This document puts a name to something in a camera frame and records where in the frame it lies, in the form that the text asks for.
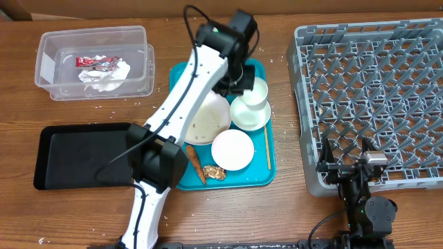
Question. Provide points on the small pink plate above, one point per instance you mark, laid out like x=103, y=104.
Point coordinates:
x=232, y=150

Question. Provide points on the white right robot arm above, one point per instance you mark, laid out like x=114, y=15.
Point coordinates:
x=369, y=218

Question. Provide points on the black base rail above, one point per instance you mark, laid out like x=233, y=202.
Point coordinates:
x=302, y=244

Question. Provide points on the grey dish rack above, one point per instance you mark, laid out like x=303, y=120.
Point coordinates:
x=377, y=80

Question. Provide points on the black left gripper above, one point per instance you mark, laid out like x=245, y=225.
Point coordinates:
x=248, y=84

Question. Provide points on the white cup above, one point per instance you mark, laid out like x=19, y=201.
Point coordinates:
x=256, y=98

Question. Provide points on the wooden chopstick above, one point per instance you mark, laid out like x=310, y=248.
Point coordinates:
x=268, y=154

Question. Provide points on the red snack wrapper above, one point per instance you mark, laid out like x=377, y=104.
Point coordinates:
x=104, y=64

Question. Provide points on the black tray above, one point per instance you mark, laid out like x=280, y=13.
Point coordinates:
x=69, y=155

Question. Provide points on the large white plate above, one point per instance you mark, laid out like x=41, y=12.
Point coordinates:
x=212, y=118

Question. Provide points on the pale green bowl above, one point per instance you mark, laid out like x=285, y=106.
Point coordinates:
x=247, y=119

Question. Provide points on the brown food scrap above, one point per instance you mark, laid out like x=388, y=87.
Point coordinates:
x=215, y=172

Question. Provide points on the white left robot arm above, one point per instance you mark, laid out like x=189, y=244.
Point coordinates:
x=154, y=150

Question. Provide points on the teal plastic tray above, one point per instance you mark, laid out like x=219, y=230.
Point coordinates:
x=254, y=175

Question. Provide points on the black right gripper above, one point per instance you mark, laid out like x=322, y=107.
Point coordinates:
x=326, y=165

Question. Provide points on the orange carrot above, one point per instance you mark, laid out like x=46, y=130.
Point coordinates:
x=194, y=159

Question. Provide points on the clear plastic bin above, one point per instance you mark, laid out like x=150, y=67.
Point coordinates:
x=55, y=69

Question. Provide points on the white napkin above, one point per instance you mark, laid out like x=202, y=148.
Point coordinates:
x=105, y=80

